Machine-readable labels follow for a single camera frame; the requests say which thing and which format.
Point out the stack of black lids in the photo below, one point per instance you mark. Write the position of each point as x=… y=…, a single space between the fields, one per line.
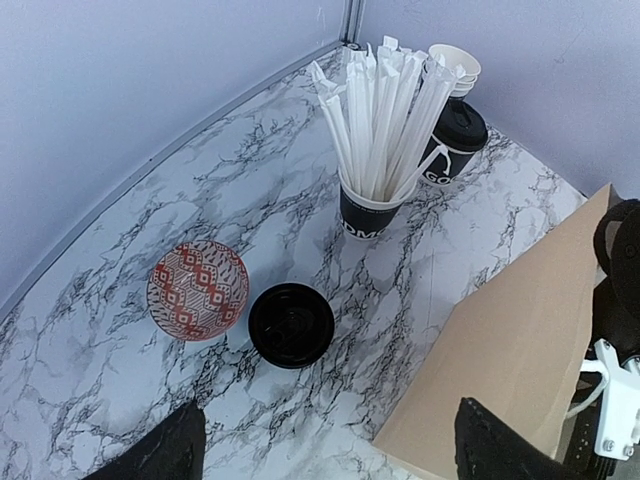
x=291 y=325

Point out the bundle of white straws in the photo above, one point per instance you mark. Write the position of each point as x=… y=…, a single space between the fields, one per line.
x=382 y=116

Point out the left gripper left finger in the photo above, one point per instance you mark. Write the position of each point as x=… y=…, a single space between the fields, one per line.
x=174 y=449

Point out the brown paper bag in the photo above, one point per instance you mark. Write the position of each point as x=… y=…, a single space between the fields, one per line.
x=516 y=345

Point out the right aluminium frame post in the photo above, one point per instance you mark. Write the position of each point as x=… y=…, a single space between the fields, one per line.
x=352 y=18

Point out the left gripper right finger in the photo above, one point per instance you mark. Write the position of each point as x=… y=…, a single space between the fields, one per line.
x=487 y=448

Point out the black cup holding straws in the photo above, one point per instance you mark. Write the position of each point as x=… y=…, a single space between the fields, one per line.
x=366 y=219

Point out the black paper coffee cup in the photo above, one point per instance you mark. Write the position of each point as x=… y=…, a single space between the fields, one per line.
x=445 y=168

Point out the stack of paper cups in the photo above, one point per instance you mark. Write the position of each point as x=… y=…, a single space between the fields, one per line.
x=465 y=67

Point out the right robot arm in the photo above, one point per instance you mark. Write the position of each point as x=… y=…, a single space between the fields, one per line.
x=616 y=298

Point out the black coffee cup lid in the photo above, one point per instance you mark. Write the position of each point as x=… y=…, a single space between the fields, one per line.
x=461 y=127

